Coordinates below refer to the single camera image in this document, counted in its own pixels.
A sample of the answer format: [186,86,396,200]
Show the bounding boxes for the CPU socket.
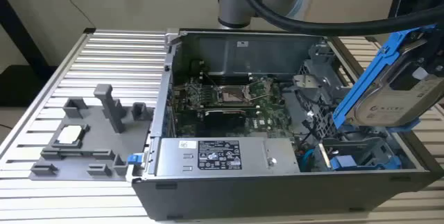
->
[214,85,250,105]

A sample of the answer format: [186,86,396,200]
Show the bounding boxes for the silver CPU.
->
[56,125,85,144]

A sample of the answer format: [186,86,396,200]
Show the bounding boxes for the grey parts rack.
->
[29,83,156,182]

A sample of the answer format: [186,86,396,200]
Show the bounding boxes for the green motherboard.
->
[172,75,296,139]

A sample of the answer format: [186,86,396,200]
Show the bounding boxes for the black graphics card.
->
[200,106,260,131]

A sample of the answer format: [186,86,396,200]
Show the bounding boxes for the thin wire locking lever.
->
[202,72,220,89]

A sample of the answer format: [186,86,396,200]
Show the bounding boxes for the black wire with connector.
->
[301,111,325,144]

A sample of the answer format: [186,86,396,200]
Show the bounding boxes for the metal socket cover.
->
[242,77,274,100]

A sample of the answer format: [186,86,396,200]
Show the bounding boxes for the thin black wall cable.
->
[48,0,96,31]

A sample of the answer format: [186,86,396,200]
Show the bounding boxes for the black RAM slot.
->
[208,74,253,84]

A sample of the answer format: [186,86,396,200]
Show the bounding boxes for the hard disk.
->
[330,23,444,134]

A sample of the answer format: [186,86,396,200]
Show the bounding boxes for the blue case latch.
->
[126,153,144,165]

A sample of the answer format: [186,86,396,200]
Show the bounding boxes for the blue plastic bay latch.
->
[330,155,357,170]

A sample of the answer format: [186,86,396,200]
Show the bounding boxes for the silver power supply unit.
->
[154,137,301,177]

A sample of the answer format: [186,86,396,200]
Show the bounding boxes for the blue data cable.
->
[300,148,316,172]

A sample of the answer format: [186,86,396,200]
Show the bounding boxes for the black furniture leg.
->
[0,0,48,69]

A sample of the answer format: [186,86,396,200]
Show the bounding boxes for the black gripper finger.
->
[398,36,430,54]
[414,25,444,76]

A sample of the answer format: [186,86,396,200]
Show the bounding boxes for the black power supply label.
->
[197,139,242,170]

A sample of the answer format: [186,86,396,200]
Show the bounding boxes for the thick black cable hose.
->
[230,0,444,37]

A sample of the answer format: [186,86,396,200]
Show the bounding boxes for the metal drive cage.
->
[293,39,357,141]

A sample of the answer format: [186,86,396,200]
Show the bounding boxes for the open black PC case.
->
[130,28,444,221]

